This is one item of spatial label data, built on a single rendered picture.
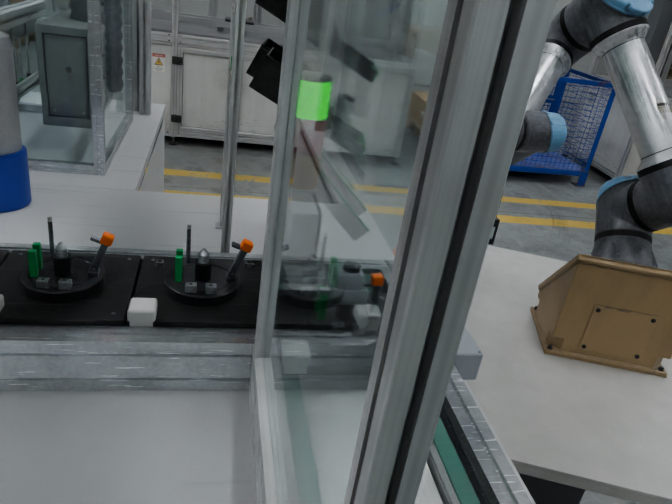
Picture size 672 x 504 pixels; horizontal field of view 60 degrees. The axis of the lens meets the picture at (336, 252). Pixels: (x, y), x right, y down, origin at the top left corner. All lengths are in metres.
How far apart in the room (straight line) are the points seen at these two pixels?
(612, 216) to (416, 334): 1.17
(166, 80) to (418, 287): 4.92
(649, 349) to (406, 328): 1.18
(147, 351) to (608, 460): 0.80
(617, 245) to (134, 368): 1.00
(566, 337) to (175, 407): 0.82
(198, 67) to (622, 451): 4.45
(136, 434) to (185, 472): 0.11
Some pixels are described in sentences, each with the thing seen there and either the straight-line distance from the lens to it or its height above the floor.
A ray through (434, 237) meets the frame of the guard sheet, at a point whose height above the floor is 1.46.
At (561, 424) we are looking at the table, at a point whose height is 0.86.
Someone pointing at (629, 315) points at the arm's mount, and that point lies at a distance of 1.36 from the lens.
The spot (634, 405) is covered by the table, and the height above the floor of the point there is 0.86.
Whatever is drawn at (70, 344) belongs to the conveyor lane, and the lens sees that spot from 1.03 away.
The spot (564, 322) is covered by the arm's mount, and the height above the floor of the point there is 0.94.
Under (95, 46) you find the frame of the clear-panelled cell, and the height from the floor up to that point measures 1.25.
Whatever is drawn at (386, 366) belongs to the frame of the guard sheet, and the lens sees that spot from 0.28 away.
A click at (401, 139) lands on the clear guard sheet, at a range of 0.32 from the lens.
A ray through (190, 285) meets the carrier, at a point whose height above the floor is 1.00.
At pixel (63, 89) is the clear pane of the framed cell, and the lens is 1.95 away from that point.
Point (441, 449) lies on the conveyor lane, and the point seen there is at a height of 0.95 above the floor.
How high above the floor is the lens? 1.55
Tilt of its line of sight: 26 degrees down
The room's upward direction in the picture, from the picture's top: 9 degrees clockwise
